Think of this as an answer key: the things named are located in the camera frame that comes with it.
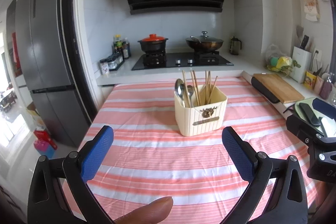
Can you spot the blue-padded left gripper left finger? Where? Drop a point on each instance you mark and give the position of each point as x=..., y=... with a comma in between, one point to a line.
x=94, y=151

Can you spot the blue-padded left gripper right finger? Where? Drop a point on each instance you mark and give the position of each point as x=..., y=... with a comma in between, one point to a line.
x=241, y=153

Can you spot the wooden chopstick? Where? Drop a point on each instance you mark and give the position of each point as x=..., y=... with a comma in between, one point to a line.
x=212, y=89
x=186, y=89
x=196, y=88
x=206, y=87
x=208, y=82
x=208, y=96
x=193, y=85

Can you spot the round steel spoon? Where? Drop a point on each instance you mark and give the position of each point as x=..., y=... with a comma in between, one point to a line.
x=190, y=92

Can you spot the oval steel spoon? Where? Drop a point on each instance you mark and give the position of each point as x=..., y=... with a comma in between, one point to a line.
x=179, y=90

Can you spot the person's left thumb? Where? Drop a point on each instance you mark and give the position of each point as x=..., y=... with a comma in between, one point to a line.
x=153, y=213

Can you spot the black smartphone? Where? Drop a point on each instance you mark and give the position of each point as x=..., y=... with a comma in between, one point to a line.
x=309, y=114

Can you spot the cream ribbed utensil holder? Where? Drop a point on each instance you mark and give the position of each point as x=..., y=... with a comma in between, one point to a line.
x=201, y=119

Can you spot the wooden cutting board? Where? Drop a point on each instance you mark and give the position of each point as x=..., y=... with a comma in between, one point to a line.
x=275, y=88

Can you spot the yellow snack packet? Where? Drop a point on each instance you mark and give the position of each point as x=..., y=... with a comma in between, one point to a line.
x=310, y=80

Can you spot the pink white striped tablecloth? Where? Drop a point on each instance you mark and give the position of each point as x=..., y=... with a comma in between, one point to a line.
x=150, y=159

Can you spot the white labelled spice jar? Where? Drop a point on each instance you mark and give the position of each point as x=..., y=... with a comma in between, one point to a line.
x=104, y=67

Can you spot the white knife block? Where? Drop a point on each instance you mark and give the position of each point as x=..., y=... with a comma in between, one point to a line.
x=301, y=63

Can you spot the spice jar rack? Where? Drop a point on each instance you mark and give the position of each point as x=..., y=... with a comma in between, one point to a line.
x=114, y=61

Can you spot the bag of green yellow produce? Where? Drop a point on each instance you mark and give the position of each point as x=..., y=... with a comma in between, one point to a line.
x=279, y=62

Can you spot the black gas stove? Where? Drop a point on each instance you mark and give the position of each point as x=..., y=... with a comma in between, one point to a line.
x=178, y=60

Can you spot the sauce bottles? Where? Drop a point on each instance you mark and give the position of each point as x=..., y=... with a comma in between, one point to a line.
x=121, y=45

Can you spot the dark glass french press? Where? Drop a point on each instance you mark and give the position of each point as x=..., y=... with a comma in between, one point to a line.
x=235, y=45

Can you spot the black wok glass lid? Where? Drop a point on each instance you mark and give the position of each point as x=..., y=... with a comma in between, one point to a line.
x=204, y=43

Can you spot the grey refrigerator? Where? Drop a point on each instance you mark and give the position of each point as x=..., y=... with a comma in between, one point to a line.
x=51, y=66

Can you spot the black pot red lid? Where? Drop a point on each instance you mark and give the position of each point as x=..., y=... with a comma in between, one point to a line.
x=153, y=43

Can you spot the wall calendar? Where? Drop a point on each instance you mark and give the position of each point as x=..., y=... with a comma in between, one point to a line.
x=311, y=10

